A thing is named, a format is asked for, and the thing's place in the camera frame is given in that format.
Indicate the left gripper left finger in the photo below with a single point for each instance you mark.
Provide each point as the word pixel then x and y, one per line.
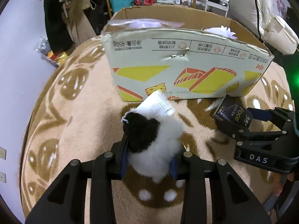
pixel 64 200

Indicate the white rolling cart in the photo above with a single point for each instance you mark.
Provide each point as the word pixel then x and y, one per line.
pixel 219 7

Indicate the beige patterned carpet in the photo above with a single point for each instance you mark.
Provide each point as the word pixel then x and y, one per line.
pixel 78 116

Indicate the black and white plush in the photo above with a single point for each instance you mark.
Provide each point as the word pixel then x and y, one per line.
pixel 153 136

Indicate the plastic bag of toys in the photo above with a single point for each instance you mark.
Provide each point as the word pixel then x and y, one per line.
pixel 44 49

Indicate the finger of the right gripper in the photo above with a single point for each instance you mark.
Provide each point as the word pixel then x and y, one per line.
pixel 234 130
pixel 263 115

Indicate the cream reclining chair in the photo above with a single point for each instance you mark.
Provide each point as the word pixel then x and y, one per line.
pixel 258 16

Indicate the printed cardboard box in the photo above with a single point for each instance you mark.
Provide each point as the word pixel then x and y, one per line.
pixel 184 52

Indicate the person's right hand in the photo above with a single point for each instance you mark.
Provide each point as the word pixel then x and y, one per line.
pixel 277 183

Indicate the beige trench coat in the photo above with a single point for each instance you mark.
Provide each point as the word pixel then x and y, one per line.
pixel 77 24

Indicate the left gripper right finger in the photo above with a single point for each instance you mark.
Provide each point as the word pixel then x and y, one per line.
pixel 231 200

